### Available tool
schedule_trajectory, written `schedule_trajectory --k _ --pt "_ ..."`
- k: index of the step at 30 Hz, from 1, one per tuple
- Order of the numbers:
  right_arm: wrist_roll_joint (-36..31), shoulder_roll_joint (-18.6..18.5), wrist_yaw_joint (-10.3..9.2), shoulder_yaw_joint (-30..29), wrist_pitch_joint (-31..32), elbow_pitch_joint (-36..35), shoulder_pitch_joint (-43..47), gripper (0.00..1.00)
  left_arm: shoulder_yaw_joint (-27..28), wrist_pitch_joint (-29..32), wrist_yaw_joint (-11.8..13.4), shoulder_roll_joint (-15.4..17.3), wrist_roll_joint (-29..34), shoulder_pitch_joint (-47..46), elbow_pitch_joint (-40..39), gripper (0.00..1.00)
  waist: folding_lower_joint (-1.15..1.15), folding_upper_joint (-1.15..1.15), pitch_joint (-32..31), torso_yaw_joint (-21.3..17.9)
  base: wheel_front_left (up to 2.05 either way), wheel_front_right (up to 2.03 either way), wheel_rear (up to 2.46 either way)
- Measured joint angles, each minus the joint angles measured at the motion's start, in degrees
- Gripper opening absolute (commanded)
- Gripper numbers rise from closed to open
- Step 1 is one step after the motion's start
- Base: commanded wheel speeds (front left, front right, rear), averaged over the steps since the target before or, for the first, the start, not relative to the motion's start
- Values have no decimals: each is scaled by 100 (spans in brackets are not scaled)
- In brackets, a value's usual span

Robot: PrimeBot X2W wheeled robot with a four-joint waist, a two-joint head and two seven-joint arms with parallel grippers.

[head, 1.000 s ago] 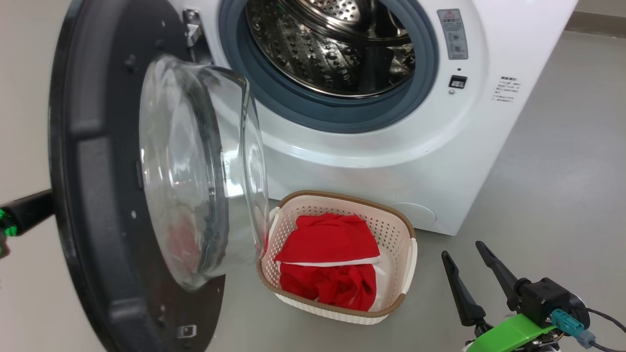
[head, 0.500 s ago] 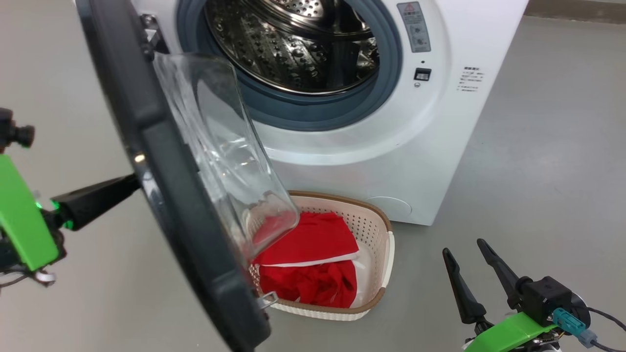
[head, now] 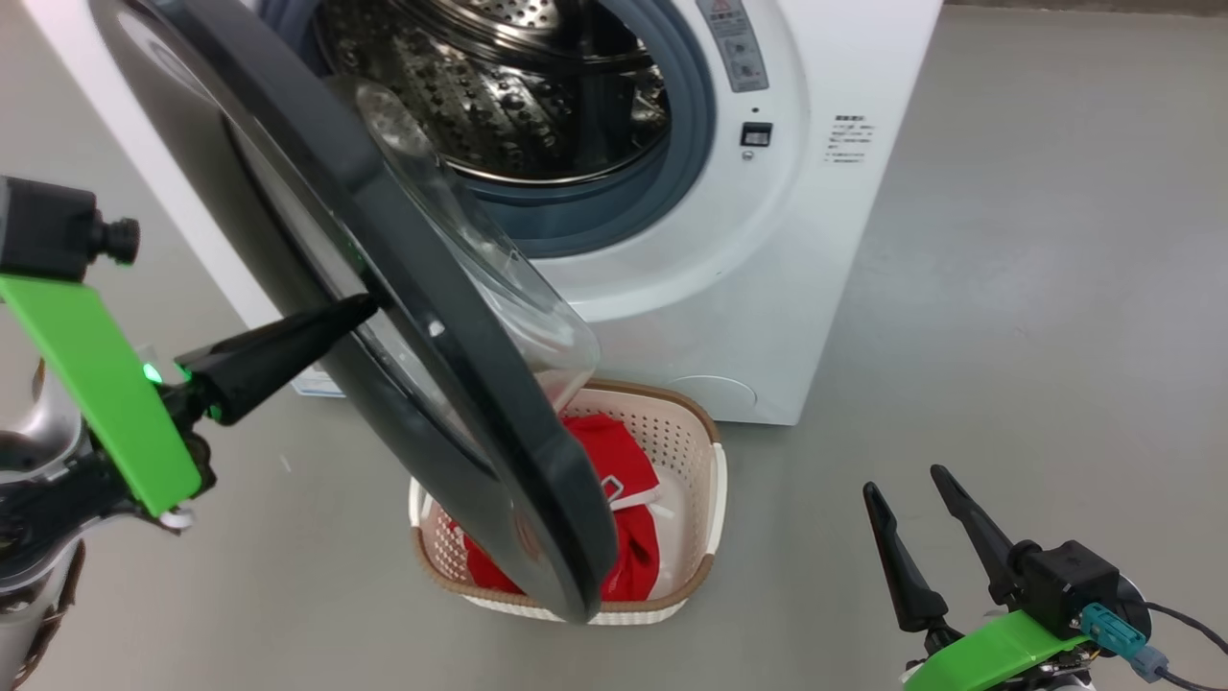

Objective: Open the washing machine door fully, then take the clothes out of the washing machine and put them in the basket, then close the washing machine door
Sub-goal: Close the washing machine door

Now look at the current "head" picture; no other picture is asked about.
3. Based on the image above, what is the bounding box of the teal cable connector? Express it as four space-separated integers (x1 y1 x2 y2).
1081 603 1147 658

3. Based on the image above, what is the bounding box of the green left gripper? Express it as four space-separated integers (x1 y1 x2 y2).
0 274 381 524

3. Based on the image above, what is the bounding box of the black text notice sticker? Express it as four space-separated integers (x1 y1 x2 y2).
825 113 876 166

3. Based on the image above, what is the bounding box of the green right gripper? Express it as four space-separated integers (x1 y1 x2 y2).
862 465 1090 691

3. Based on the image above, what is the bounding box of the round white filter cover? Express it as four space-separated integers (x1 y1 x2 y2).
667 374 759 421

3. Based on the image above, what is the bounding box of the cream perforated basket brown rim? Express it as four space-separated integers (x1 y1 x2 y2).
409 377 728 627

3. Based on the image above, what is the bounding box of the red garment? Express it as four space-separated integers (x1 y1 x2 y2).
463 413 663 604

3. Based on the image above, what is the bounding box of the black round glass washer door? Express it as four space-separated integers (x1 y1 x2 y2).
88 0 620 625

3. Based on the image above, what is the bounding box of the grey warning label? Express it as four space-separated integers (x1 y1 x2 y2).
696 0 770 94

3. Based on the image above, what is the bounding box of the white front-load washing machine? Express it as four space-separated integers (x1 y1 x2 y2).
21 0 946 426

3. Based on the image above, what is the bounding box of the stainless steel washing machine drum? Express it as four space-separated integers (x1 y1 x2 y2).
315 0 673 186

